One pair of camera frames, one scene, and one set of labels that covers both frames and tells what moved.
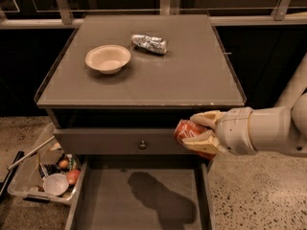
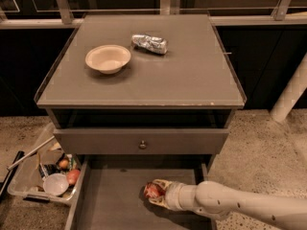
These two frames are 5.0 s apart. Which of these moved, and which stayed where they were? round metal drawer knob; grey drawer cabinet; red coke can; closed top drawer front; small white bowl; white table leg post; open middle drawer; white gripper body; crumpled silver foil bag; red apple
Moved: white gripper body; red coke can
Stayed: crumpled silver foil bag; red apple; grey drawer cabinet; round metal drawer knob; small white bowl; closed top drawer front; white table leg post; open middle drawer
